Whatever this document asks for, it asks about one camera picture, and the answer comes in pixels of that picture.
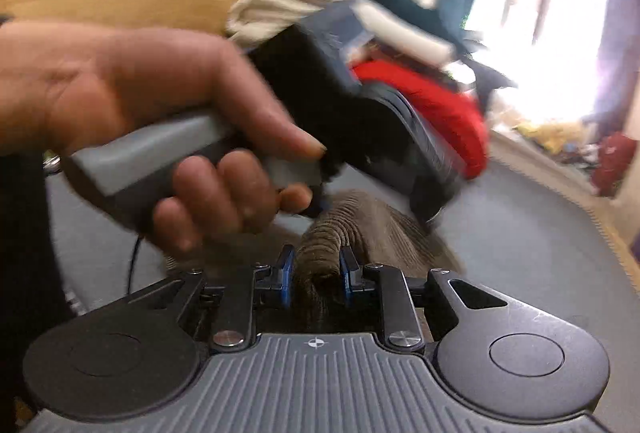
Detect white crumpled cloth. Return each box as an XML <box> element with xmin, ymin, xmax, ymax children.
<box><xmin>225</xmin><ymin>0</ymin><xmax>457</xmax><ymax>65</ymax></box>

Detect black cable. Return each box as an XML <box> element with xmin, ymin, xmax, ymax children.
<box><xmin>126</xmin><ymin>233</ymin><xmax>147</xmax><ymax>296</ymax></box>

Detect yellow cloth heap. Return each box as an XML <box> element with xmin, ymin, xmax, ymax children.
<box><xmin>516</xmin><ymin>119</ymin><xmax>590</xmax><ymax>155</ymax></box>

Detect person's left hand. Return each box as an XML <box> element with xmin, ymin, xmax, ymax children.
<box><xmin>0</xmin><ymin>20</ymin><xmax>329</xmax><ymax>254</ymax></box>

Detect red folded blanket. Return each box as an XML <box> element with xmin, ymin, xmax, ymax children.
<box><xmin>350</xmin><ymin>58</ymin><xmax>492</xmax><ymax>181</ymax></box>

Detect red bag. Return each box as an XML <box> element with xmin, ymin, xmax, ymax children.
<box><xmin>591</xmin><ymin>130</ymin><xmax>640</xmax><ymax>200</ymax></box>

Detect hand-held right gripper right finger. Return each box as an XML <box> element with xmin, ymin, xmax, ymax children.
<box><xmin>339</xmin><ymin>245</ymin><xmax>512</xmax><ymax>351</ymax></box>

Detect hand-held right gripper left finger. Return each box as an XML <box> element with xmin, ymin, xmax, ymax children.
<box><xmin>127</xmin><ymin>244</ymin><xmax>297</xmax><ymax>351</ymax></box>

